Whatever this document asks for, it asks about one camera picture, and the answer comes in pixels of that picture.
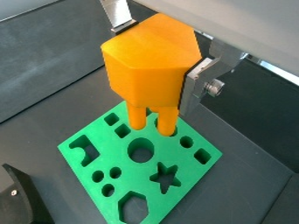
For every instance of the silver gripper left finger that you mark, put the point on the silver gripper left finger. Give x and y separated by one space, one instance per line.
119 15

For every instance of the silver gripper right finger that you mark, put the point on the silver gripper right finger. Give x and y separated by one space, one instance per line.
202 78

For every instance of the orange three-prong block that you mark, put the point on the orange three-prong block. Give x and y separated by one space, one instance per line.
147 60

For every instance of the green shape-sorter board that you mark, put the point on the green shape-sorter board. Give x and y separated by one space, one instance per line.
136 172

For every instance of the black bracket with screw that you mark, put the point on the black bracket with screw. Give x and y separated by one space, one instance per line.
22 206

